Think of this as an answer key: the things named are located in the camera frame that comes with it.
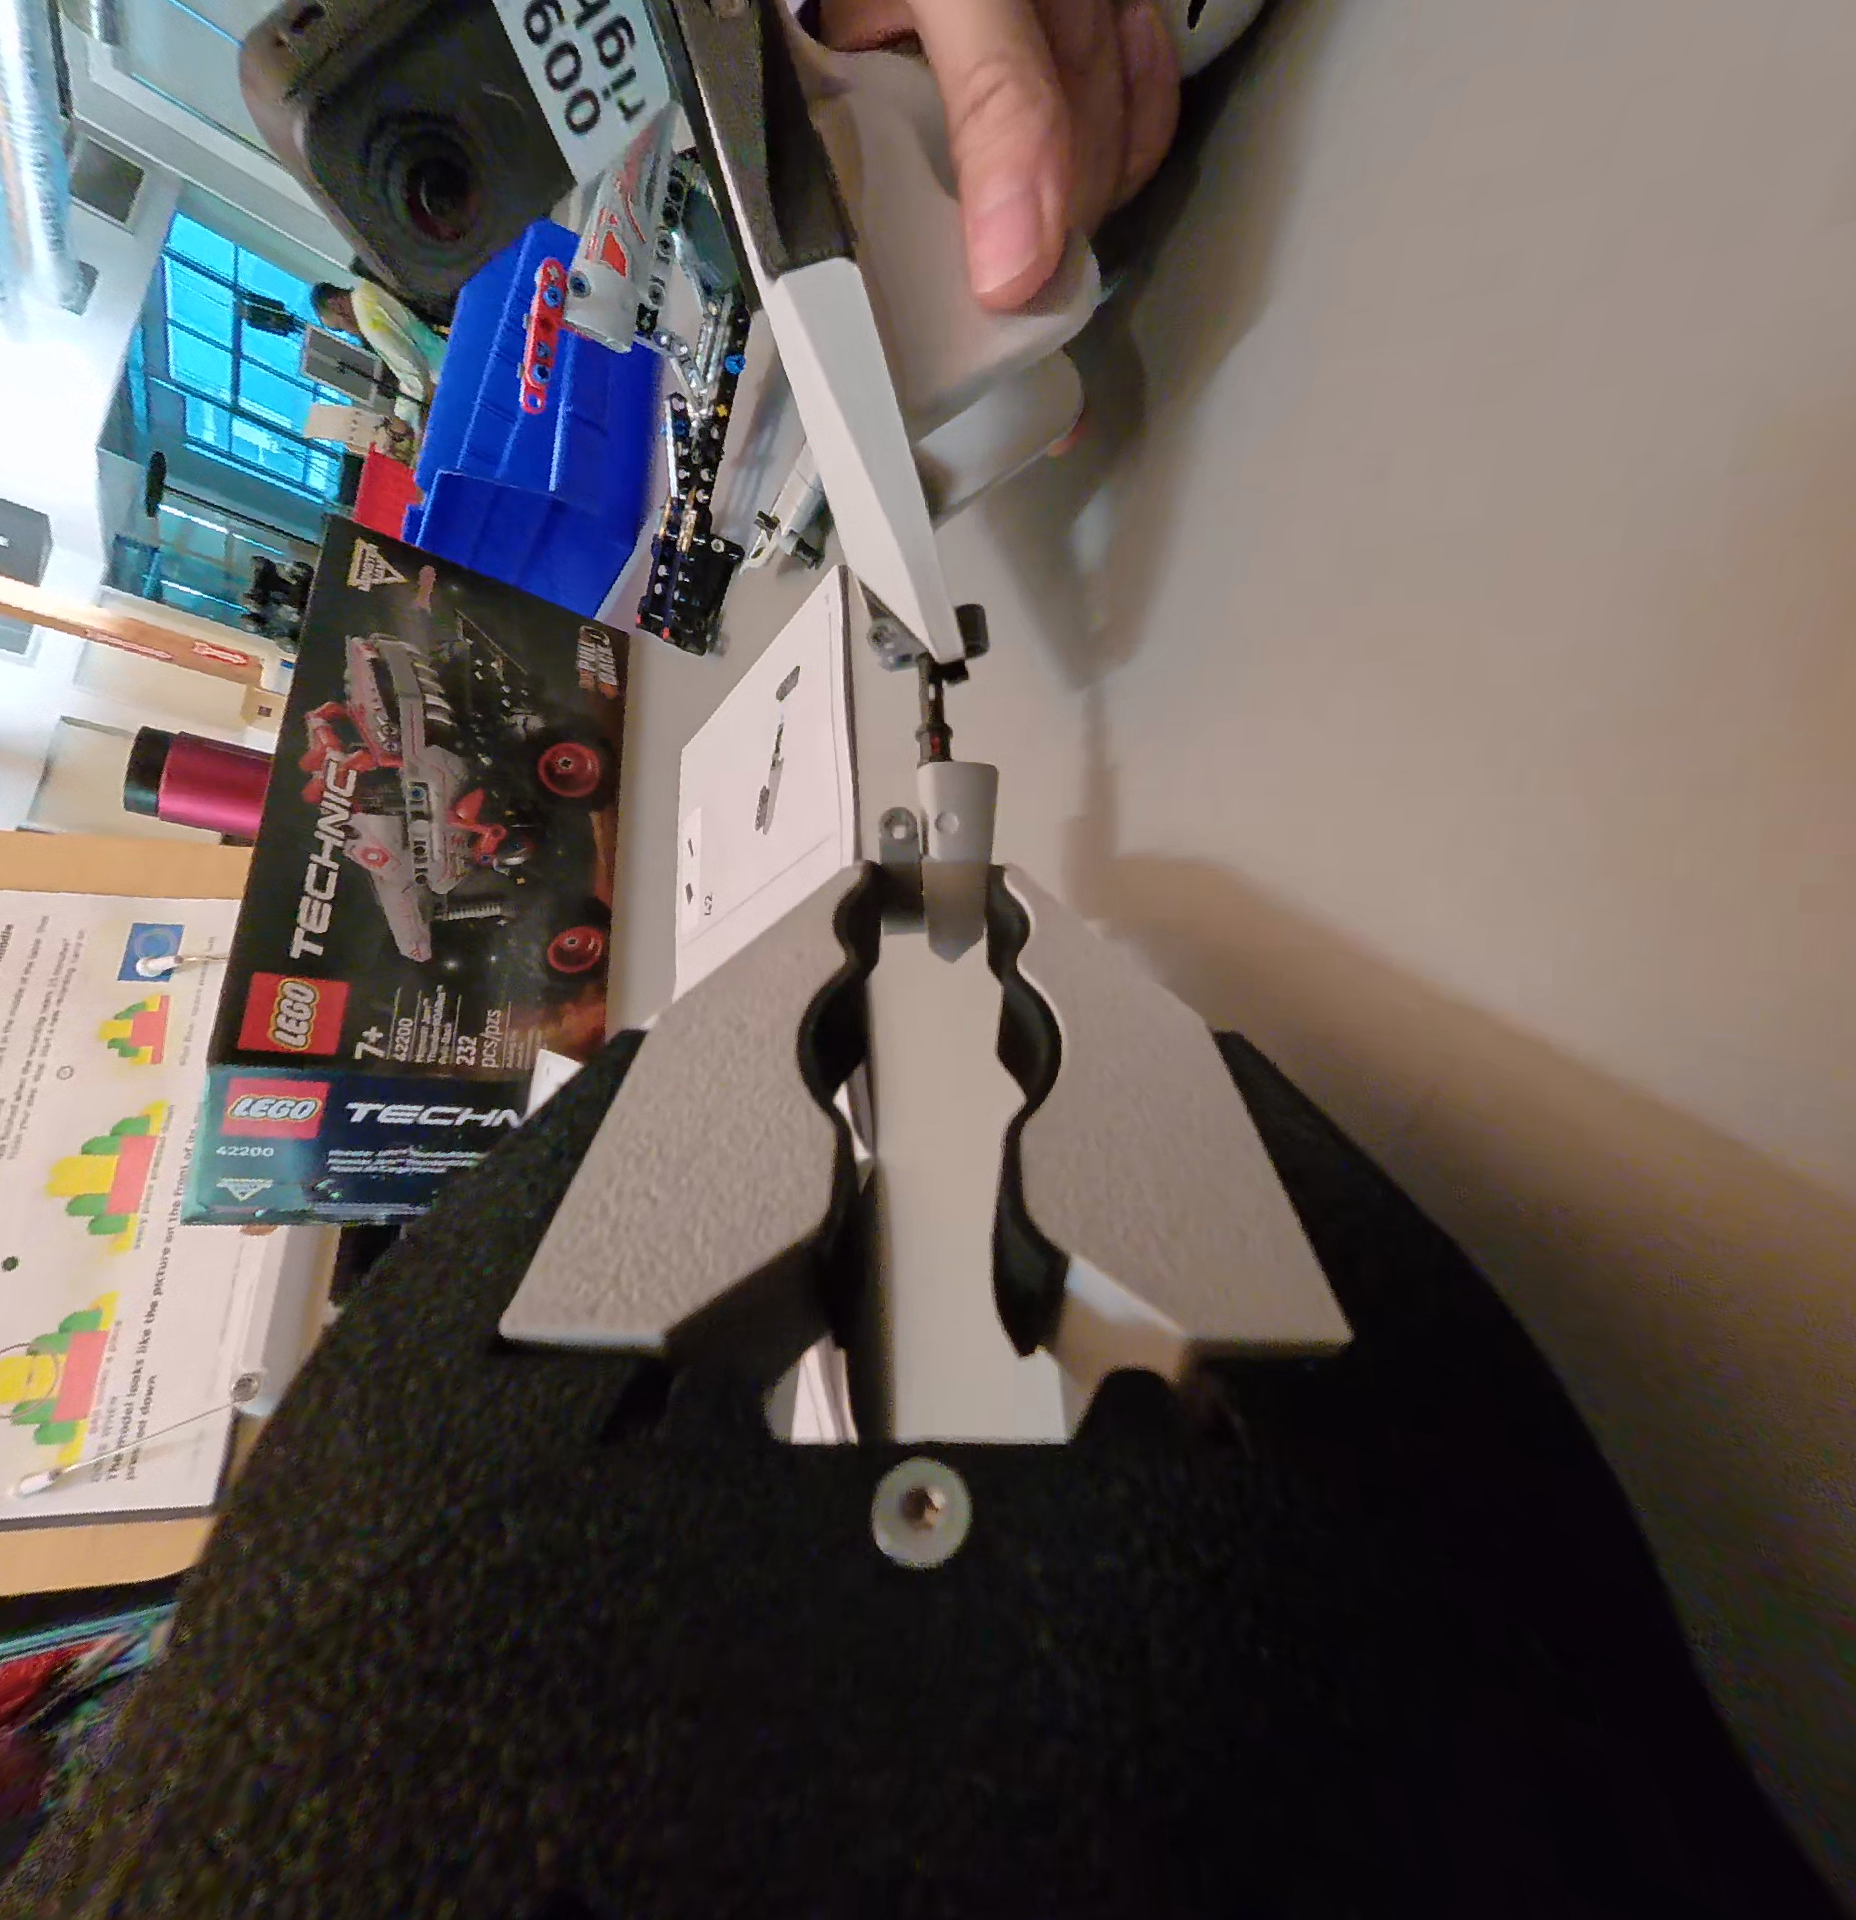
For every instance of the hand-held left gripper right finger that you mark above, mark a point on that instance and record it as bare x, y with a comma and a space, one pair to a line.
1167, 1185

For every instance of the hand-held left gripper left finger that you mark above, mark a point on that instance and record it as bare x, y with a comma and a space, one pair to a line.
673, 1185

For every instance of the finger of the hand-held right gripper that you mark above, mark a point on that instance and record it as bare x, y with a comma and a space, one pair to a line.
854, 405

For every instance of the black toy axle assembly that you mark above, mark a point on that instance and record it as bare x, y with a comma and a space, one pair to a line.
936, 704

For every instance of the grey curved toy piece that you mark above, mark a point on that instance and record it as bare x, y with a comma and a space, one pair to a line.
951, 885

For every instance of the grey desk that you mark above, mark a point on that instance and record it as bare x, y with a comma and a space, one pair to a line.
1467, 600

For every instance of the person's right hand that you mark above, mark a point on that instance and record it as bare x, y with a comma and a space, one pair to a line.
1049, 136

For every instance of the red toy beam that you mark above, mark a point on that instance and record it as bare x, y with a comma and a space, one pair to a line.
542, 338

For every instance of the white red toy truck body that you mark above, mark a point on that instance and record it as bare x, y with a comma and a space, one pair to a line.
622, 255

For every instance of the large window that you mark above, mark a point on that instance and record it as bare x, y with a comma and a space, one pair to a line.
223, 344

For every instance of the red box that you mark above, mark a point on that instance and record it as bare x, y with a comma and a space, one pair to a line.
382, 491

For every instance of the blue plastic bin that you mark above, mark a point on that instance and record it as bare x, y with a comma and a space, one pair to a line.
524, 495

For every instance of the open instruction booklet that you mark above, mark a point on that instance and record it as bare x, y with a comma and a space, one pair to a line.
763, 840

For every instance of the toy truck box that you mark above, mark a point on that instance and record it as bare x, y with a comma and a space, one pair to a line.
419, 840

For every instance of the pink metal bottle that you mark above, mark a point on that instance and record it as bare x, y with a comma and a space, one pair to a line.
209, 783

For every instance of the printed brick picture sheet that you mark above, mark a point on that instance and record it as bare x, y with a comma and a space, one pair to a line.
58, 1351

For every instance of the Lego picture sheet on clipboard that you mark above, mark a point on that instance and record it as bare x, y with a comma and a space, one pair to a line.
58, 1562

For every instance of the black toy chassis frame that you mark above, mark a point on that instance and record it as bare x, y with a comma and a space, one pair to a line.
688, 576

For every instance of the silver ventilation duct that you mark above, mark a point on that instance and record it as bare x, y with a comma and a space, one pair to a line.
27, 151

